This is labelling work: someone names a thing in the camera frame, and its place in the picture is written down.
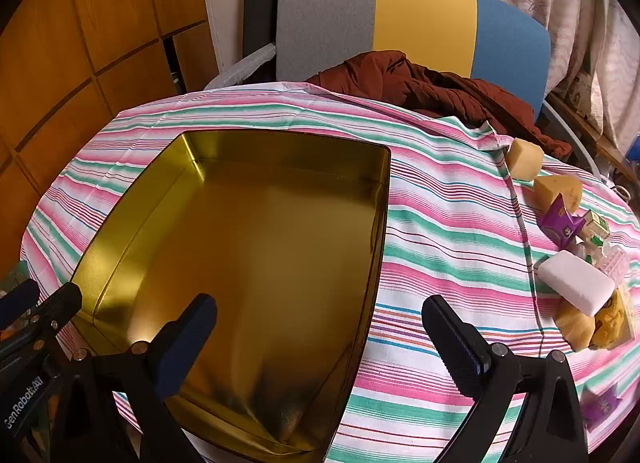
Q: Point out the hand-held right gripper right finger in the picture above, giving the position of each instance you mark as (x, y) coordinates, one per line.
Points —
(457, 348)

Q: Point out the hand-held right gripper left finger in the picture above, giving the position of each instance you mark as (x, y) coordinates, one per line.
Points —
(182, 348)

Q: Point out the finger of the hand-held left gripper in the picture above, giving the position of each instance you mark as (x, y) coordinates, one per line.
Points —
(17, 300)
(57, 308)

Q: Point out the tan sponge wedge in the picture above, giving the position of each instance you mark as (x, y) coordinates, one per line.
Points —
(575, 325)

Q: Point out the gold tin box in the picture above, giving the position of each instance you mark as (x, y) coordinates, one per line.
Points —
(250, 243)

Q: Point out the white foam block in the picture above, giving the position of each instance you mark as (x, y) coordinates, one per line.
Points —
(575, 280)

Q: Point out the purple cloth pouch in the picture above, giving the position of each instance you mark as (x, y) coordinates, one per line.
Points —
(600, 408)

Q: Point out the purple snack packet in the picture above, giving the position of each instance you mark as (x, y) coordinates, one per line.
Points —
(562, 225)

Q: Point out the green white small carton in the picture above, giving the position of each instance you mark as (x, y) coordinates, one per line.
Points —
(595, 225)

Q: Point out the orange yellow sponge block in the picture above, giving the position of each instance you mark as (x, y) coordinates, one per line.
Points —
(560, 190)

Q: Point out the pale yellow sponge piece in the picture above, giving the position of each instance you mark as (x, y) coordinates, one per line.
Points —
(525, 158)

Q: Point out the striped tablecloth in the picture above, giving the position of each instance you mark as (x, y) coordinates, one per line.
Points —
(450, 243)

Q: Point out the wooden shelf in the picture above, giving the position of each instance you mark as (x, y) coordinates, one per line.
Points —
(600, 138)

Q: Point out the brown jacket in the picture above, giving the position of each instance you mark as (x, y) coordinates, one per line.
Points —
(425, 88)

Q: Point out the wooden cabinet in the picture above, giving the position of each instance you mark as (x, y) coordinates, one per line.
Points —
(75, 43)

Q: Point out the printed paper bag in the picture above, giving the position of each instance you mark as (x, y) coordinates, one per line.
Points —
(580, 88)

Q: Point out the black rolled mat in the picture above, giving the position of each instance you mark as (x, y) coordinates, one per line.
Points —
(260, 3)

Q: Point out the grey yellow blue chair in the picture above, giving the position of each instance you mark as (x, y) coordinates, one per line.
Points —
(325, 18)

